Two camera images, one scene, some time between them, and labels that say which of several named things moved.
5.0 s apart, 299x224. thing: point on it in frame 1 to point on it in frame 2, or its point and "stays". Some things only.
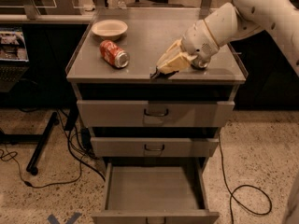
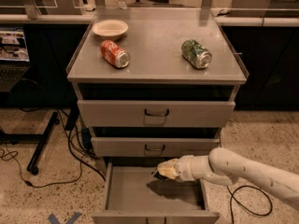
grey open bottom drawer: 154,193 stays
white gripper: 197,43 to 184,169
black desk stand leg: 40,139 stays
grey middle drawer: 151,147 stays
